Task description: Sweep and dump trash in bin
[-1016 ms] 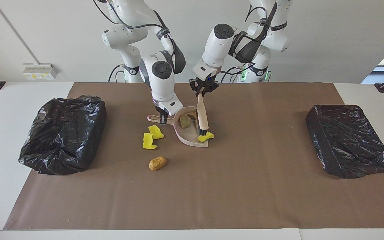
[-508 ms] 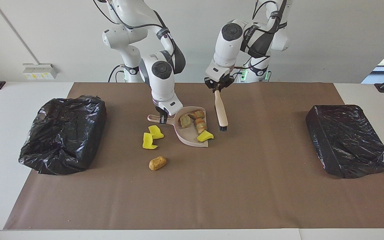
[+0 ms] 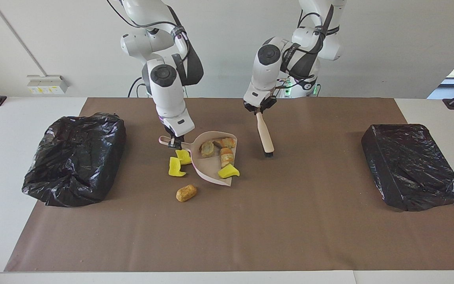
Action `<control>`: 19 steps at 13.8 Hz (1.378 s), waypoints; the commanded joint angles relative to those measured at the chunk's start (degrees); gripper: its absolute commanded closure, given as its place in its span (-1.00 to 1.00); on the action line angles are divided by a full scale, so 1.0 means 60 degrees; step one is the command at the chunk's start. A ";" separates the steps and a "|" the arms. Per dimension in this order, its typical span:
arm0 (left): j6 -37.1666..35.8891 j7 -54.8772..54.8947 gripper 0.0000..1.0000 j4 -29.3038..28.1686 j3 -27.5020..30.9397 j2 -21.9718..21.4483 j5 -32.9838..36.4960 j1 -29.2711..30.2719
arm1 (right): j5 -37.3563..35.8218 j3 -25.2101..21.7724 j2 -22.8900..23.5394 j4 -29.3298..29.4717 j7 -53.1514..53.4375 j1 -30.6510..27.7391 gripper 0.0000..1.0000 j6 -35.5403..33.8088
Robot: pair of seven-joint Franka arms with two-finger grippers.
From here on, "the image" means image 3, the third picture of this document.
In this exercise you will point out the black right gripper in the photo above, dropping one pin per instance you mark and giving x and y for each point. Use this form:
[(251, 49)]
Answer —
[(173, 134)]

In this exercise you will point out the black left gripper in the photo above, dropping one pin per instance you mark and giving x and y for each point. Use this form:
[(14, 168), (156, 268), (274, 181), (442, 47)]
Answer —
[(261, 107)]

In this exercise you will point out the beige brush black bristles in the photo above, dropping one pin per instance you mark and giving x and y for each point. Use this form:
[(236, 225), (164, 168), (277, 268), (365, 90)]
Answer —
[(265, 136)]

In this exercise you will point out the pale yellowish foam chunk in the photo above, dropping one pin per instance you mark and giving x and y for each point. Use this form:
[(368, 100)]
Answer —
[(207, 149), (225, 142), (227, 157)]

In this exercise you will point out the pink plastic dustpan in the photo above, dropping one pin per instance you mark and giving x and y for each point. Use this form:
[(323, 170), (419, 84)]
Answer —
[(207, 169)]

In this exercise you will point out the yellow sponge piece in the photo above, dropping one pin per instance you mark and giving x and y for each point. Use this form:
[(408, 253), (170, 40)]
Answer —
[(183, 157), (229, 172), (176, 167)]

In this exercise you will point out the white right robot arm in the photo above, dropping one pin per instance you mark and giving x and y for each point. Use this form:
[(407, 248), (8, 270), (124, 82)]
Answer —
[(168, 98)]

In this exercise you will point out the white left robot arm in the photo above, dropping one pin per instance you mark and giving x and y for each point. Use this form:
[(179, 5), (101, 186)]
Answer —
[(264, 75)]

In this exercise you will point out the crumpled open black bag bin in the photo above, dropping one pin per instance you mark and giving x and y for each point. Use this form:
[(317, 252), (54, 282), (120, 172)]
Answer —
[(73, 157)]

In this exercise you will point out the flat taut black bag bin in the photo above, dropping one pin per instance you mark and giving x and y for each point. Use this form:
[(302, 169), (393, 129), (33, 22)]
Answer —
[(408, 165)]

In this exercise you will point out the brown sponge chunk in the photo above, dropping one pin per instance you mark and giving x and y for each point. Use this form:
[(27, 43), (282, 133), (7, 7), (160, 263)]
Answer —
[(186, 193)]

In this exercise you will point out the brown table mat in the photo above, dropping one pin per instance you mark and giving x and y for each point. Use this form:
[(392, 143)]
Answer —
[(329, 236)]

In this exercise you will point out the white wall socket box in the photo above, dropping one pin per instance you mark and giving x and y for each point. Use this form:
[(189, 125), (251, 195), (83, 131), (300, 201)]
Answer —
[(47, 84)]

